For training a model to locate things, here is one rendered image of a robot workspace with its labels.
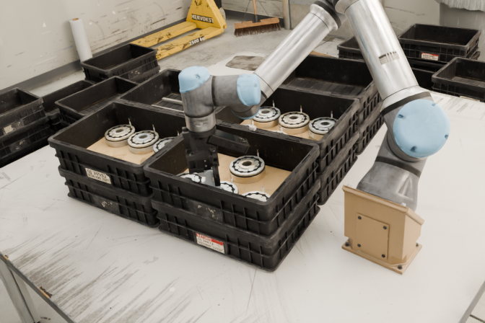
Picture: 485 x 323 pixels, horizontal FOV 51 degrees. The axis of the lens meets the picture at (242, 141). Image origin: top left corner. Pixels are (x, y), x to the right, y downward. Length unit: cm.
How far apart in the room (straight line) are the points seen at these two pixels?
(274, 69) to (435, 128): 44
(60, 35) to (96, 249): 350
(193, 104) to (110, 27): 394
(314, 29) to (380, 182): 43
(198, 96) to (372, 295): 63
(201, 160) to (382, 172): 45
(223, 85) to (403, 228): 54
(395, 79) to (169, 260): 76
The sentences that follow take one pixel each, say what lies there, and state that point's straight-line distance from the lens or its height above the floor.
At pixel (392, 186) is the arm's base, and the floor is 93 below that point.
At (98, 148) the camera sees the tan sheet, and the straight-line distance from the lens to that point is 176.
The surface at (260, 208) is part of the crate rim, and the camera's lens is 119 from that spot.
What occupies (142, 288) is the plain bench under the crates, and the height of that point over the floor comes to 70.
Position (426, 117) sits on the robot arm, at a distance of 114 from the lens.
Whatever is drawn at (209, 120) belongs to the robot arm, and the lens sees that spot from 125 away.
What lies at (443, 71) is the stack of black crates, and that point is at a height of 58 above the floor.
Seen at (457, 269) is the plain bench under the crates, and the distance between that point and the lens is 139.
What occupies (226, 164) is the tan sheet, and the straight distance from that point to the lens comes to 153.
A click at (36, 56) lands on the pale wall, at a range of 478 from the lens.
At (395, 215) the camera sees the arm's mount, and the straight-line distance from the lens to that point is 125.
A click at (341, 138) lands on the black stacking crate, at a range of 154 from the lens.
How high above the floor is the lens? 166
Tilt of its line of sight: 30 degrees down
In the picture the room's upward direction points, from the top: 7 degrees counter-clockwise
